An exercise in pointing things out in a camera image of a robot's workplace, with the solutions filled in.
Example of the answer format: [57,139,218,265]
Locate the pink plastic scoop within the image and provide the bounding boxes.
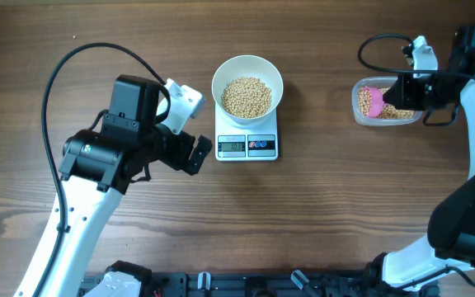
[364,87,384,118]

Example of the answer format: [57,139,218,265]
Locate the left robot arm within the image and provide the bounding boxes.
[16,75,213,296]

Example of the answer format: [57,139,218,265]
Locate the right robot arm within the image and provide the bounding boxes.
[355,24,475,296]

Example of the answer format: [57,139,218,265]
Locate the white digital kitchen scale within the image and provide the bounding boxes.
[215,106,279,162]

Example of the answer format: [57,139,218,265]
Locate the soybeans in bowl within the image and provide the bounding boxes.
[221,77,272,119]

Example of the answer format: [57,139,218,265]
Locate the white bowl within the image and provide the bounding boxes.
[211,55,284,122]

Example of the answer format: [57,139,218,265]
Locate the clear plastic container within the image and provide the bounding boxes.
[351,77,422,126]

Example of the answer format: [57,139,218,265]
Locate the yellow soybeans in container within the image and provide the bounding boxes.
[357,87,414,120]

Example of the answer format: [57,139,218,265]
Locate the left black cable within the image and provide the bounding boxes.
[31,42,168,297]

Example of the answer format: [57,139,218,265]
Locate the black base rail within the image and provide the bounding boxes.
[78,270,440,297]

